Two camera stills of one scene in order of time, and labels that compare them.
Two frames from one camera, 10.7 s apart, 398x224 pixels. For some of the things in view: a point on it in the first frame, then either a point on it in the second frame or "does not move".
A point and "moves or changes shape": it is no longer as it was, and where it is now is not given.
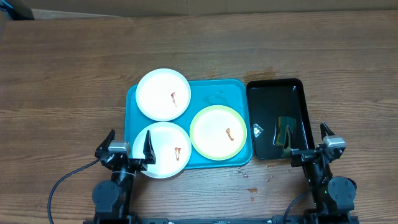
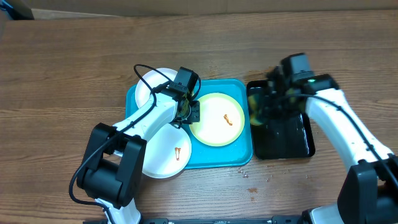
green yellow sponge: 282,122 → 254,102
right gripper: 303,155 → 268,113
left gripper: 150,158 → 195,117
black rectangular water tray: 269,98 does not move
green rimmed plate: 218,132 moves or changes shape
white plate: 171,147 does not move
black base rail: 127,219 does not move
